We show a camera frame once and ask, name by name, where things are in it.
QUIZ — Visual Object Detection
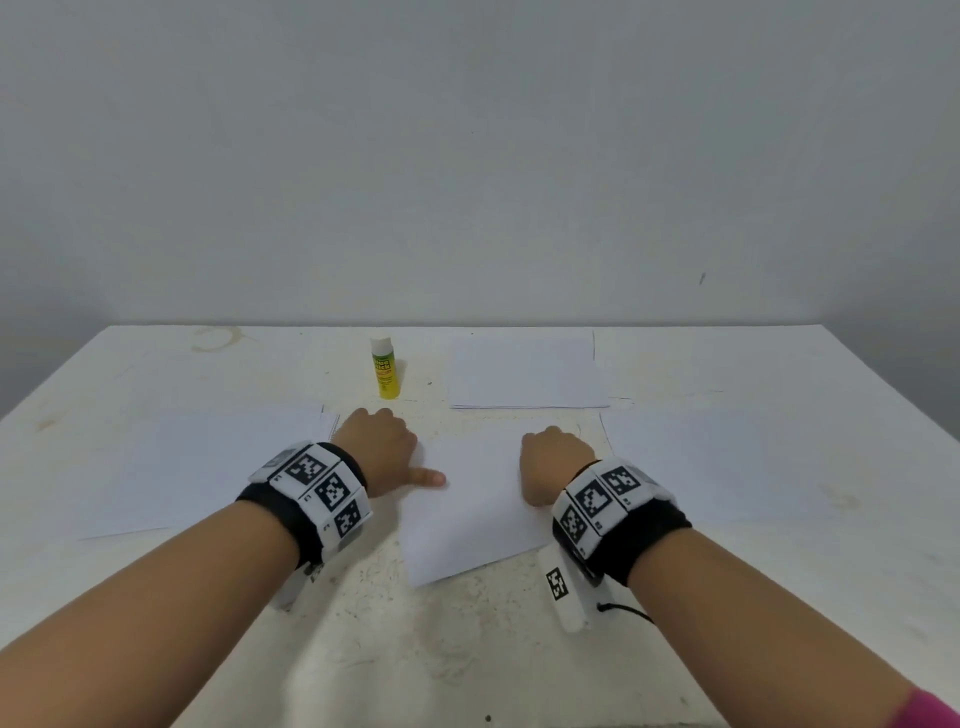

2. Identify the pink sleeve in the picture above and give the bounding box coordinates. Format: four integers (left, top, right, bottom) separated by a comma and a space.
883, 685, 960, 728

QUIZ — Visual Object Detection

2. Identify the stack of white paper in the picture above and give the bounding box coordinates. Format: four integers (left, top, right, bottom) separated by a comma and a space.
84, 400, 336, 540
601, 403, 845, 528

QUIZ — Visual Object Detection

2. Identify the person's right forearm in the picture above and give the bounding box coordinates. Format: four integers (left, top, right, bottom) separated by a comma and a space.
628, 526, 920, 728

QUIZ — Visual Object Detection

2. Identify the person's left hand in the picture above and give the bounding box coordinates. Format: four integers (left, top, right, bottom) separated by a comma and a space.
330, 405, 450, 501

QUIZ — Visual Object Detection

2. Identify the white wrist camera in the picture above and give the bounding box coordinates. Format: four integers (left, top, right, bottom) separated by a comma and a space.
538, 541, 603, 635
268, 556, 326, 612

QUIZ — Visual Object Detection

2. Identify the yellow glue stick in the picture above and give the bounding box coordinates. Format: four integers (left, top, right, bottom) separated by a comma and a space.
369, 334, 405, 404

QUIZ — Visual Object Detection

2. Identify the person's right hand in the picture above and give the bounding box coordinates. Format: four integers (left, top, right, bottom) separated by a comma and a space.
517, 424, 602, 510

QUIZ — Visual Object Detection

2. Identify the black cable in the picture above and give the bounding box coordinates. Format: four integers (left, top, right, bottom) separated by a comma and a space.
594, 598, 660, 630

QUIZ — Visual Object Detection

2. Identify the glued white paper sheet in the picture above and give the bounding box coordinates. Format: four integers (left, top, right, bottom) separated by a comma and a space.
445, 331, 615, 413
391, 426, 603, 591

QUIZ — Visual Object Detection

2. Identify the black marker wristband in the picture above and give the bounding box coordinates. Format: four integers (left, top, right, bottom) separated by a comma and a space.
235, 439, 377, 575
549, 456, 696, 590

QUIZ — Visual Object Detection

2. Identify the person's left forearm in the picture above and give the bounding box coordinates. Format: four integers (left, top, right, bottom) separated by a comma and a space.
0, 498, 303, 728

